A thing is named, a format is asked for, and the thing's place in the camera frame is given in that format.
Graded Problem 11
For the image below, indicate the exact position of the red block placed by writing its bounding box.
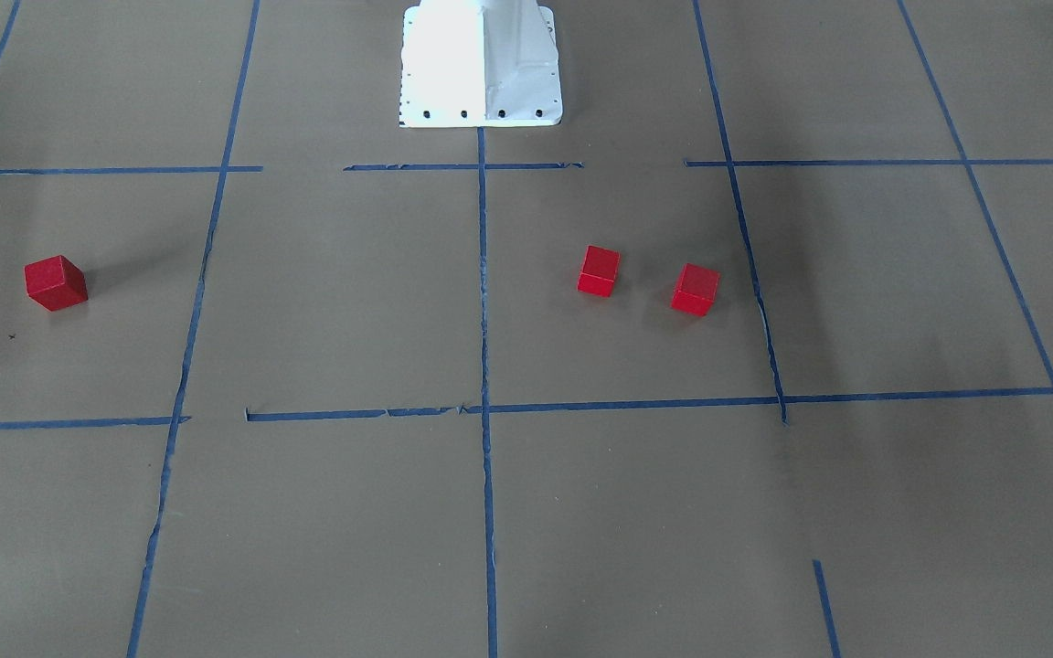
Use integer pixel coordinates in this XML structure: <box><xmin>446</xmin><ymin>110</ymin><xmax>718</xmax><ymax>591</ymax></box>
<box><xmin>577</xmin><ymin>245</ymin><xmax>622</xmax><ymax>297</ymax></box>
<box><xmin>24</xmin><ymin>255</ymin><xmax>90</xmax><ymax>312</ymax></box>

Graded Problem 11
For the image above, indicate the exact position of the red block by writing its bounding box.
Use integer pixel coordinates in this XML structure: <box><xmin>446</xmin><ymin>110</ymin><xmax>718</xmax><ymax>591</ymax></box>
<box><xmin>670</xmin><ymin>263</ymin><xmax>722</xmax><ymax>317</ymax></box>

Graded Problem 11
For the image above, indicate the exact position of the brown paper table cover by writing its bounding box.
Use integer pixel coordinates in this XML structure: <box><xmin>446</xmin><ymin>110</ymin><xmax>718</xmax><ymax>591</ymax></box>
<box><xmin>0</xmin><ymin>1</ymin><xmax>1053</xmax><ymax>657</ymax></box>

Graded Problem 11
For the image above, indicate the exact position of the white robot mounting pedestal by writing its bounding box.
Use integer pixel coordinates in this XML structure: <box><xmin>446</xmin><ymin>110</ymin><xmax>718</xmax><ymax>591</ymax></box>
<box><xmin>398</xmin><ymin>1</ymin><xmax>564</xmax><ymax>129</ymax></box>

